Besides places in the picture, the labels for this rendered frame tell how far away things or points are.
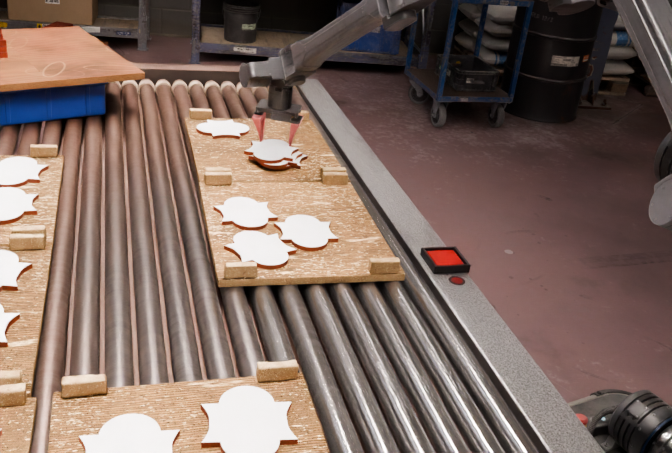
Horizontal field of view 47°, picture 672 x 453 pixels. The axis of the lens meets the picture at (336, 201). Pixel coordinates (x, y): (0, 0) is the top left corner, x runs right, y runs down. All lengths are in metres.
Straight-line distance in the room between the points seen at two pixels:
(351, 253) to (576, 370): 1.65
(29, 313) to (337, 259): 0.55
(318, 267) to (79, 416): 0.54
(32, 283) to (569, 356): 2.16
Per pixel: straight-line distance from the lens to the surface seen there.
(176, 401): 1.12
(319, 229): 1.55
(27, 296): 1.36
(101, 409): 1.12
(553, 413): 1.25
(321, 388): 1.19
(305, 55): 1.71
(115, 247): 1.51
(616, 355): 3.18
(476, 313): 1.43
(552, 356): 3.05
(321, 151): 1.96
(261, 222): 1.56
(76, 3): 6.26
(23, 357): 1.22
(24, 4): 6.33
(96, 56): 2.26
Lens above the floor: 1.66
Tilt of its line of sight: 25 degrees down
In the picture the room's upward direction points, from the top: 7 degrees clockwise
